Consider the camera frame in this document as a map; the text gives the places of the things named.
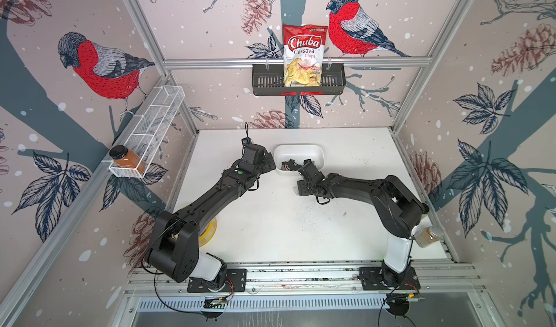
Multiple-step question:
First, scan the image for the clear acrylic wall shelf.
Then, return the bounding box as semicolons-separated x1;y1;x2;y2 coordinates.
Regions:
109;85;185;179

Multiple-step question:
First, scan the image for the white storage box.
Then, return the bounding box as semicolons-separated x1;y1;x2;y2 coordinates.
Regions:
273;144;325;176

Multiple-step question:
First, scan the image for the Chuba cassava chips bag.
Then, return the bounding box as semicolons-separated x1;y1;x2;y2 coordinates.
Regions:
282;24;328;87

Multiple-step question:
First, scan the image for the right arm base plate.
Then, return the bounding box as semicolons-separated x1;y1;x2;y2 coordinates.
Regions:
357;267;421;291

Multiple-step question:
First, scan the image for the black eraser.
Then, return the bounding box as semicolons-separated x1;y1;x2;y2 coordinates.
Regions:
282;159;301;171

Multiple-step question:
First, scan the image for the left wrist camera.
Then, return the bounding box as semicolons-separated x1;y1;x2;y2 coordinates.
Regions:
241;137;252;147

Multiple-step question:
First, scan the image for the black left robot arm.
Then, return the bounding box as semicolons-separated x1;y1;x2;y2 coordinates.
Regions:
143;143;276;288

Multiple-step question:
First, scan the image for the clear jar white lid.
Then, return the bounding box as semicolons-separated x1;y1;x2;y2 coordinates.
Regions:
414;226;444;248

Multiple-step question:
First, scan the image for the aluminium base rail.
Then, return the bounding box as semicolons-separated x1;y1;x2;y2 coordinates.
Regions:
122;260;486;297

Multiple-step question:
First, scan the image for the black wire wall basket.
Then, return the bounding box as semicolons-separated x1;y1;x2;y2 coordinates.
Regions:
251;62;347;96

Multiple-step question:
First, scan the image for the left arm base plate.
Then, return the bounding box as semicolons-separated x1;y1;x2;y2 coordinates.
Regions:
187;269;247;294

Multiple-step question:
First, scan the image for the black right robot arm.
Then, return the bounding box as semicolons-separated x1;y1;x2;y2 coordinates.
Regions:
297;160;429;291

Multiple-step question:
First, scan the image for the orange spice jar black lid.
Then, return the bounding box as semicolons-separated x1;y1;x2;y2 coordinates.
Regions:
109;145;146;174

